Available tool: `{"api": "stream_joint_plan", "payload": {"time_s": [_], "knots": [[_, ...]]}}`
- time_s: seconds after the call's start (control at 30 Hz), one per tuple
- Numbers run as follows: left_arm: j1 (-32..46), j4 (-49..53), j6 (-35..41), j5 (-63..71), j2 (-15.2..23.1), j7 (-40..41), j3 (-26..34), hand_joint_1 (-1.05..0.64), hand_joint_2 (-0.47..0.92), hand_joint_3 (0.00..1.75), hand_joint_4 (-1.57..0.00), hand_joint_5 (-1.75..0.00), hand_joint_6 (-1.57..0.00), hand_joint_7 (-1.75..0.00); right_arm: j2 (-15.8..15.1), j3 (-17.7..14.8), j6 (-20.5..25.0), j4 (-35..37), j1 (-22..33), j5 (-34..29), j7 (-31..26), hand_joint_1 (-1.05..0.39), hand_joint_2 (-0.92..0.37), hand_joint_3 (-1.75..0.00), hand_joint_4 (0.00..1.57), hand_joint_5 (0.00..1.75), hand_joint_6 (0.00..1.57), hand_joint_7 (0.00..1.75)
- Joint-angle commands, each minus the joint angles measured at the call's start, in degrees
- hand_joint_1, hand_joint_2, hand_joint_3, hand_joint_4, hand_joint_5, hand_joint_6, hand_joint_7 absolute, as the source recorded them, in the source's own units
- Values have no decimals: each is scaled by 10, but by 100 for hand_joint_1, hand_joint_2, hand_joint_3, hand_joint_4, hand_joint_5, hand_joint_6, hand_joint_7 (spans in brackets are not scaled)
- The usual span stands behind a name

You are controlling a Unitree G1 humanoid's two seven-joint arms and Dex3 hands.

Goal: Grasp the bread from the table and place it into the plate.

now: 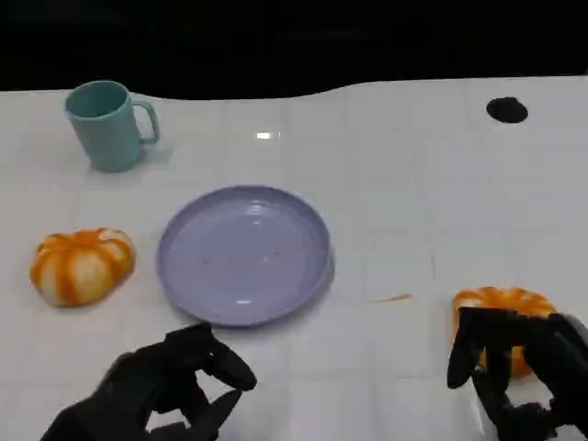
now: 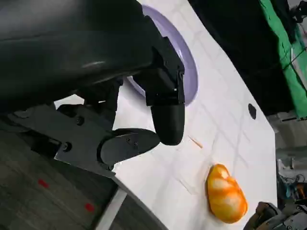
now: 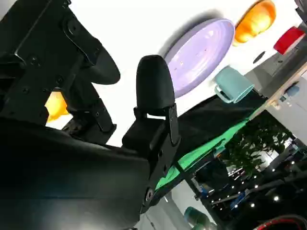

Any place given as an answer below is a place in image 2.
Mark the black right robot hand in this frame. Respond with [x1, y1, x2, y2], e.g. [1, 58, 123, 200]
[244, 200, 307, 230]

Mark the lilac plate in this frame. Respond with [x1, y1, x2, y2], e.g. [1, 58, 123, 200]
[124, 4, 200, 105]

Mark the grey workshop machine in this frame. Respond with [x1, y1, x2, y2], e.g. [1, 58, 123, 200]
[275, 157, 307, 201]

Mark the wooden toothpick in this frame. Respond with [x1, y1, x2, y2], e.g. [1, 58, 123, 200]
[188, 136, 203, 149]

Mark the black backdrop cloth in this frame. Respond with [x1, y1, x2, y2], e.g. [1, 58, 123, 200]
[188, 0, 298, 116]

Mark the green cloth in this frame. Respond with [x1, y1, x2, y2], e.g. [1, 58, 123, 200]
[260, 0, 307, 121]

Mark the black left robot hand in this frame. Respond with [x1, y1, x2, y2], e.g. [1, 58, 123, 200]
[0, 0, 186, 179]

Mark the black table grommet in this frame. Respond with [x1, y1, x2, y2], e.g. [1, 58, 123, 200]
[248, 103, 257, 119]

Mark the orange white toy bread roll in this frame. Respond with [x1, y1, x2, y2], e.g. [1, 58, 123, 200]
[205, 163, 248, 225]

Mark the white table leg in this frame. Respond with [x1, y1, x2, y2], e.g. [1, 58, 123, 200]
[95, 189, 128, 230]

